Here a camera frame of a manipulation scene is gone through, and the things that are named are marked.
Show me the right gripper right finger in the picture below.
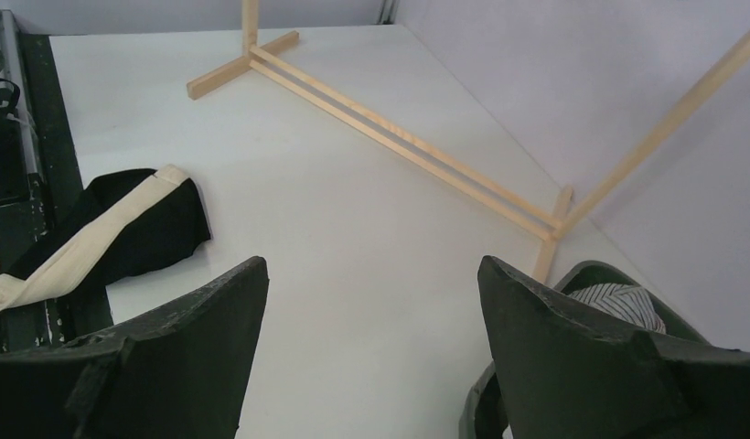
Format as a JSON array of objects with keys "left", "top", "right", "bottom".
[{"left": 477, "top": 256, "right": 750, "bottom": 438}]

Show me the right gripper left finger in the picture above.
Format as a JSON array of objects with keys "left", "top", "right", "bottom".
[{"left": 0, "top": 256, "right": 269, "bottom": 438}]

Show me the grey striped underwear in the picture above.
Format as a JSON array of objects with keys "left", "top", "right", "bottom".
[{"left": 569, "top": 284, "right": 667, "bottom": 334}]

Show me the black underwear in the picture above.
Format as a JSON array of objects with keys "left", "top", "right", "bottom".
[{"left": 0, "top": 165, "right": 211, "bottom": 312}]

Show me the dark green laundry basket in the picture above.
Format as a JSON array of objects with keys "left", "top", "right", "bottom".
[{"left": 458, "top": 261, "right": 707, "bottom": 438}]

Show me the wooden clothes rack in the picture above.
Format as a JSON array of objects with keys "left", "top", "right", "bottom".
[{"left": 186, "top": 1, "right": 750, "bottom": 283}]

